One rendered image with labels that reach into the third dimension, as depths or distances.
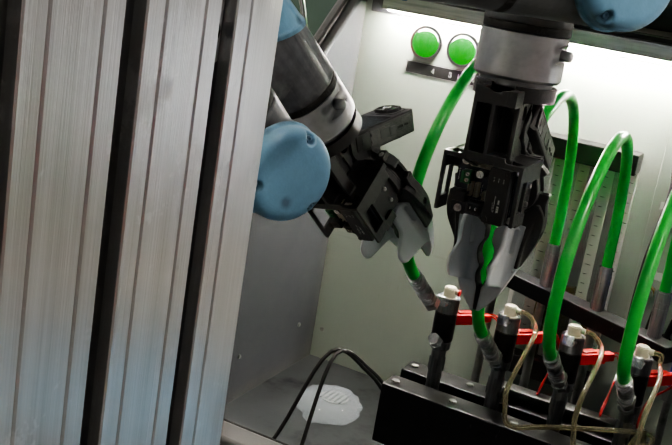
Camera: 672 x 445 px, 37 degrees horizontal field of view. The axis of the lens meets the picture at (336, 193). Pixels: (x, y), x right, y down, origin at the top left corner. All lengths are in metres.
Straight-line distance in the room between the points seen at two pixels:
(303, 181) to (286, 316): 0.86
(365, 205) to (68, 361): 0.72
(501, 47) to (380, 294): 0.84
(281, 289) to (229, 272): 1.21
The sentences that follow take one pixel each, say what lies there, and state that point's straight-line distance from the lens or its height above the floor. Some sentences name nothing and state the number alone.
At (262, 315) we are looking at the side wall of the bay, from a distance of 1.51.
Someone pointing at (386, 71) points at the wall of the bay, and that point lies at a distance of 1.56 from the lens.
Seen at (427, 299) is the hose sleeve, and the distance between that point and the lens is 1.18.
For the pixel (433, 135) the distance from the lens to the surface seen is 1.07.
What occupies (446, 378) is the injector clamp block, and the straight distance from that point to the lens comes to 1.33.
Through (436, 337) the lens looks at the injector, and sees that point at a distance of 1.25.
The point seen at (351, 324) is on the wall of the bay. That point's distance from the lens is 1.66.
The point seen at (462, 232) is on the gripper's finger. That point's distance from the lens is 0.89.
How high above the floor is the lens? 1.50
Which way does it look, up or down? 14 degrees down
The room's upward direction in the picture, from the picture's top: 9 degrees clockwise
